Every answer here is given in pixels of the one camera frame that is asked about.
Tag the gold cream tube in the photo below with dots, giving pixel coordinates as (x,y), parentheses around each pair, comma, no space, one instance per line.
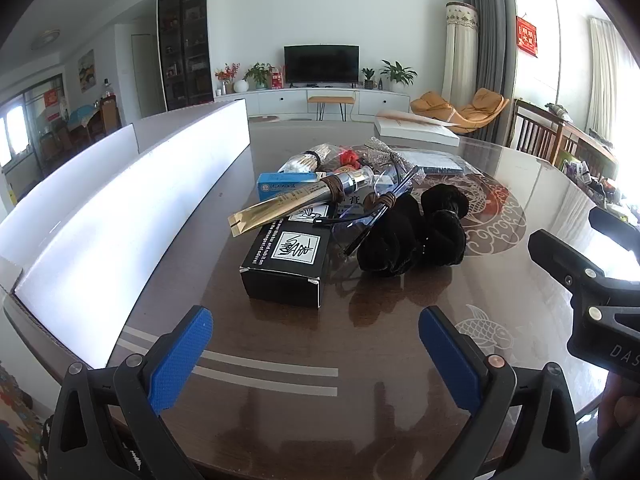
(280,205)

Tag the dark wooden dining chair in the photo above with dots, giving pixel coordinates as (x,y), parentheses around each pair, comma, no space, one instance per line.
(109,115)

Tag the clear plastic packet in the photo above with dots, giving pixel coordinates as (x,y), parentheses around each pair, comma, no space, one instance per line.
(445,162)

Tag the cotton swab pack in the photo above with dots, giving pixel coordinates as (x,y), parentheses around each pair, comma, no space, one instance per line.
(305,160)

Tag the dark glass display cabinet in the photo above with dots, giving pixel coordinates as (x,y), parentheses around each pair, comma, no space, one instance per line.
(185,45)

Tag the round white vase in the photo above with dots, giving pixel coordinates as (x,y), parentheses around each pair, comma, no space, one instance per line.
(241,86)

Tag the person's right hand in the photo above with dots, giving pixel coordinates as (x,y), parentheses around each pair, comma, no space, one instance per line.
(620,405)

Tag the black box with white label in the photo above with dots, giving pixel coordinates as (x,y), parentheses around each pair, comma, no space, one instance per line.
(280,280)

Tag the small green potted plant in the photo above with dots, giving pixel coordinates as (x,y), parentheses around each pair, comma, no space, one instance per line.
(368,76)

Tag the pile of small clutter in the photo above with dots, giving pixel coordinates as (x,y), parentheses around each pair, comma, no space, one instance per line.
(590,180)

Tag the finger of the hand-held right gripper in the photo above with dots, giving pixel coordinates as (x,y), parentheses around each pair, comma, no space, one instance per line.
(555,255)
(612,225)

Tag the small red ornament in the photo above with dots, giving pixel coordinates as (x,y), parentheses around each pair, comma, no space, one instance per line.
(350,160)

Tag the white foam board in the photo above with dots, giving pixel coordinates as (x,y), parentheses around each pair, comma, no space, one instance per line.
(100,240)

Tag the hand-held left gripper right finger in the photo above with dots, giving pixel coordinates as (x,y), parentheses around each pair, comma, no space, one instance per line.
(450,360)

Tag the wooden slatted chair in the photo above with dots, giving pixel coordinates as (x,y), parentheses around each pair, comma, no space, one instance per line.
(537,130)

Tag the framed wall painting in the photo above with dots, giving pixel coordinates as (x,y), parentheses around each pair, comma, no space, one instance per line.
(87,70)

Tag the round ceiling light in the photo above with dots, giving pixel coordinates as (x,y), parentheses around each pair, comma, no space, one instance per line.
(46,40)

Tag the large leafy potted plant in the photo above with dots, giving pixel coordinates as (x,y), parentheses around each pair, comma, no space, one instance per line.
(397,74)

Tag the black velvet scrunchie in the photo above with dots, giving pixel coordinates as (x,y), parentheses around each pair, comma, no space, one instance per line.
(390,245)
(442,240)

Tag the red gift bag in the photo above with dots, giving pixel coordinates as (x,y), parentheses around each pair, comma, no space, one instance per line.
(276,81)

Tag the red wall hanging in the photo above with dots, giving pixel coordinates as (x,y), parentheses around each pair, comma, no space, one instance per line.
(527,36)

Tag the table with blue cloth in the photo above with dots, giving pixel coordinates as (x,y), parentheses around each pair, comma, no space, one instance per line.
(82,116)

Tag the red door poster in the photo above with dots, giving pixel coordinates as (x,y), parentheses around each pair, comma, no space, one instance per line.
(52,105)

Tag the wooden bench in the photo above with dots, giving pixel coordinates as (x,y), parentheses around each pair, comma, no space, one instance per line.
(330,100)

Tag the orange lounge chair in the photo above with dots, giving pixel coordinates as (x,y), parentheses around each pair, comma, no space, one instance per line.
(475,110)

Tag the white sheer curtain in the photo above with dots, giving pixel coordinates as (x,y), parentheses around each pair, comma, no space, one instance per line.
(605,75)

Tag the white television cabinet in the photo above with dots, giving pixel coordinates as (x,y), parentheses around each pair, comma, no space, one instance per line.
(280,100)

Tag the silver glitter bow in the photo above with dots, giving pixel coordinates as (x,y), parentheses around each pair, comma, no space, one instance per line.
(385,149)

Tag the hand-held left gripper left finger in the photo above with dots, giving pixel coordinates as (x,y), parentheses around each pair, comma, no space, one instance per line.
(180,355)

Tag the flat white box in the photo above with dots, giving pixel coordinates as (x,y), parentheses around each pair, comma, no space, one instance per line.
(415,130)

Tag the black television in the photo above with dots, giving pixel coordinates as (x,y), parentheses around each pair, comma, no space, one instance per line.
(321,64)

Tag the bushy green potted plant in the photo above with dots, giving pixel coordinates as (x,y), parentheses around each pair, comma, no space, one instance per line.
(257,75)

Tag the grey curtain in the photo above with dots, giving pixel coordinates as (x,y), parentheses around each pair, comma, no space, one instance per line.
(492,50)

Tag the red flower plant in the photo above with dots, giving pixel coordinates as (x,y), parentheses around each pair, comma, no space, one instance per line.
(227,76)

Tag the blue tinted glasses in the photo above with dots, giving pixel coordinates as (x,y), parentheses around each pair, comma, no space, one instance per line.
(350,232)

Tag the blue and white medicine box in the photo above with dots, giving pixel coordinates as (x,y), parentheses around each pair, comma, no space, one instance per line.
(280,187)

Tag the patterned rug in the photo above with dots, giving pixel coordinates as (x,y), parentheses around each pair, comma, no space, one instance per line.
(20,430)

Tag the covered standing air conditioner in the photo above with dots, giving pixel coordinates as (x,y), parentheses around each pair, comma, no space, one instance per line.
(460,55)

